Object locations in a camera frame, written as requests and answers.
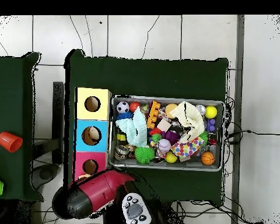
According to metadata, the light blue muslin cloth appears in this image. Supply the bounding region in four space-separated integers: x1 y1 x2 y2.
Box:
115 107 148 148

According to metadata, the wooden box with three holes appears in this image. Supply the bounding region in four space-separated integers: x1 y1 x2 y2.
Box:
73 86 113 181

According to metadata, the shallow mesh bin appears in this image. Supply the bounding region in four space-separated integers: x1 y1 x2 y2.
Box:
108 94 225 173

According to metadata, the orange toy building block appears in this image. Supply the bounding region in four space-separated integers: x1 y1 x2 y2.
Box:
146 100 161 130

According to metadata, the red ball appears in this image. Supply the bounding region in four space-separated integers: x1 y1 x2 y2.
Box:
129 101 142 113

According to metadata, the small soccer ball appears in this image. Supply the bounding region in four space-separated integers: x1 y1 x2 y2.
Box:
116 100 131 114

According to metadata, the large green spiky ball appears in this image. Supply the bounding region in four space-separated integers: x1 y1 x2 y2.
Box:
134 146 156 165

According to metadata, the white toy baseball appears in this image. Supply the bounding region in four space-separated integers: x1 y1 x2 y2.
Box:
157 138 172 153

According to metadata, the dark green tablecloth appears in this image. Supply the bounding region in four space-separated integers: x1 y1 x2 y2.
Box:
62 48 229 203
0 51 44 202

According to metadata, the cream muslin cloth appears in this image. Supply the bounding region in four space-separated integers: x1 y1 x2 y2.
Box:
169 100 206 143

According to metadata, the polka dot cloth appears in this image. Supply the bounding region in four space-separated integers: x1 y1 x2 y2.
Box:
170 136 205 159

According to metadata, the yellow ball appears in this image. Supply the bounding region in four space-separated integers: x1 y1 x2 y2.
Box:
204 105 218 119

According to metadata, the small orange basketball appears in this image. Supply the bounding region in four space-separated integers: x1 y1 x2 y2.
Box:
200 151 216 166

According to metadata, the orange plastic cup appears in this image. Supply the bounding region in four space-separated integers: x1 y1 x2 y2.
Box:
0 131 23 153

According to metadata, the black power cable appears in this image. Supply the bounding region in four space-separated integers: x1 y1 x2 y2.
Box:
227 129 280 139

